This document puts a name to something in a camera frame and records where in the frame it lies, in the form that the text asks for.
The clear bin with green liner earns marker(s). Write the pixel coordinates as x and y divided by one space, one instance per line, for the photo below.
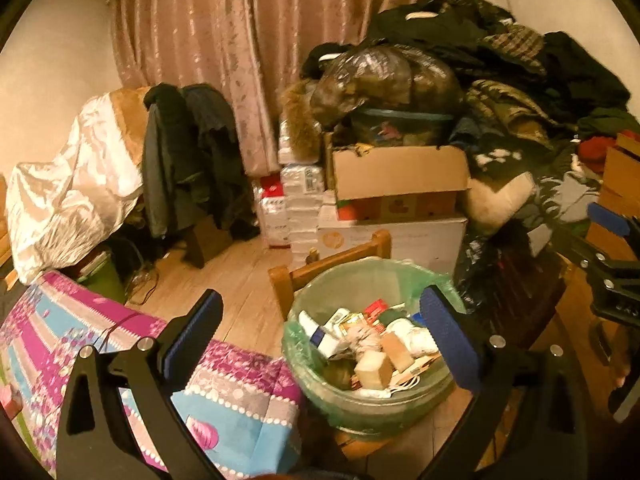
310 390

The pink patterned curtain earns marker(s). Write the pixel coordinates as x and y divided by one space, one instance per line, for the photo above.
240 50

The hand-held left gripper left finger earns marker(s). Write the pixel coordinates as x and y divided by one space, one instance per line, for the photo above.
192 330

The stack of white cartons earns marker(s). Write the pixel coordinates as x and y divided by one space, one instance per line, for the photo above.
295 200

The dark stuffed plastic bag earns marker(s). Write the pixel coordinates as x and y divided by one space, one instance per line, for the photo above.
390 90

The brown fur trim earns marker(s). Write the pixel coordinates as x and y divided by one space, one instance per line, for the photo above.
302 125

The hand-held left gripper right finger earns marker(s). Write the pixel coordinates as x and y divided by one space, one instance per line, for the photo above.
450 340

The dark jacket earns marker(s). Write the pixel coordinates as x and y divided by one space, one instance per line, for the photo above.
190 160

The white satin cover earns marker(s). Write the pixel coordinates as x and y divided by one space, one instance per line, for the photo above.
65 195

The tan sponge block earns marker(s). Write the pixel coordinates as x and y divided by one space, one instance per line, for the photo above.
372 370
397 352

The gold foil snack packet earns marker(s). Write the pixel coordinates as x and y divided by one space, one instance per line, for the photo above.
354 324

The large white cardboard box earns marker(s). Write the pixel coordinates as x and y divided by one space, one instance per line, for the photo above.
400 245

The open brown cardboard box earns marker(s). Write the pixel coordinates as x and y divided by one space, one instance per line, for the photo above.
400 175

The cream plush cushion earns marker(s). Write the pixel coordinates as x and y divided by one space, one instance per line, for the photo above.
495 200

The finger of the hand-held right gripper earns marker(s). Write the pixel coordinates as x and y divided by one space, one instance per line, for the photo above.
580 246
607 219

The red cloth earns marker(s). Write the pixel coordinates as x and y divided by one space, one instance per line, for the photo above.
597 147

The floral striped blanket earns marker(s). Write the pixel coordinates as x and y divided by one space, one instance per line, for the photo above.
75 340

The black plastic bag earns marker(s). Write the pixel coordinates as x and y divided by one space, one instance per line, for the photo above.
510 280

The pile of dark clothes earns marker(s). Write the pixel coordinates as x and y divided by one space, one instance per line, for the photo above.
525 75

